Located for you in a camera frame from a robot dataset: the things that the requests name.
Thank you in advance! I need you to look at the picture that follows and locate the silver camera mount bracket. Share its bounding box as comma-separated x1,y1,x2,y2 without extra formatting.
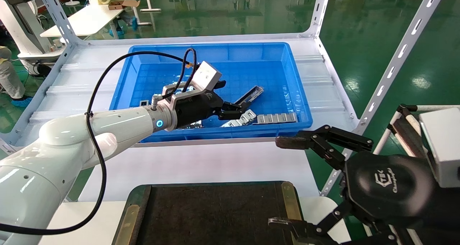
162,80,213,111

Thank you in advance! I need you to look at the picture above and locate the black padded bar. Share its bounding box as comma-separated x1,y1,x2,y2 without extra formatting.
387,104,430,158

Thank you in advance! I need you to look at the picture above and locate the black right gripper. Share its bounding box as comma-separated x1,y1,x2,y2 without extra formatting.
268,152,442,245

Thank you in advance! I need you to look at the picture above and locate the black camera cable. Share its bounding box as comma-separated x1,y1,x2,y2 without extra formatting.
0,48,197,235

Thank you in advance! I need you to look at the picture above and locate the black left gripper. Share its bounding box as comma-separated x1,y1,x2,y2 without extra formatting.
174,91,374,171

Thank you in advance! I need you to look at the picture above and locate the blue plastic tray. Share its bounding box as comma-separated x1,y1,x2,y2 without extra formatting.
109,42,313,144

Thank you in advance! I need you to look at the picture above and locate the black container with brass strips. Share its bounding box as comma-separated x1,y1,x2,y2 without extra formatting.
111,180,308,245

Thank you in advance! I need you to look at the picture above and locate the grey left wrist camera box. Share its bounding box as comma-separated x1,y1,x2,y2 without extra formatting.
195,61,227,92

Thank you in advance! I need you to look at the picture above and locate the dark metal channel part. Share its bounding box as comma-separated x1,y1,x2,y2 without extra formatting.
234,86,264,111

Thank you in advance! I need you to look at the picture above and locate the grey flat slotted metal part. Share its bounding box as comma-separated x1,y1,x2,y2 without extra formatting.
257,112,298,125

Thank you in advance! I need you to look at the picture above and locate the white work table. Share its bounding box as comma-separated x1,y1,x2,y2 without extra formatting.
40,4,124,39

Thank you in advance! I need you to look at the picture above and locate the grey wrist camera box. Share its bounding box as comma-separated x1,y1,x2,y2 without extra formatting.
419,107,460,188
195,61,227,92

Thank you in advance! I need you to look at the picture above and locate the white machine with black panel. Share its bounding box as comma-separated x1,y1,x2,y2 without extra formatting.
0,0,67,75

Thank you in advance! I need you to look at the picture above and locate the white table with metal legs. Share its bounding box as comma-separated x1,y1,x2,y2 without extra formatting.
119,0,162,26

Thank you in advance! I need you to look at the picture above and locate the brown cardboard box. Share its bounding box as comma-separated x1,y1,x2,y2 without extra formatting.
108,0,141,10

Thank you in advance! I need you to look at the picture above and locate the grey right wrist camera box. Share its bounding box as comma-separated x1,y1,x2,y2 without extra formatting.
419,107,460,188

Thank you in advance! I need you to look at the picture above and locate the black cable coil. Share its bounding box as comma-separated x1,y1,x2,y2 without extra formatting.
34,60,51,77

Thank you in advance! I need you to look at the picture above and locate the white metal shelf rack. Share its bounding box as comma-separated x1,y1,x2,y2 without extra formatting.
0,0,451,197

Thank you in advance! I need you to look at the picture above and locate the white tube frame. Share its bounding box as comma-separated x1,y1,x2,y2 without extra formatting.
373,104,460,156

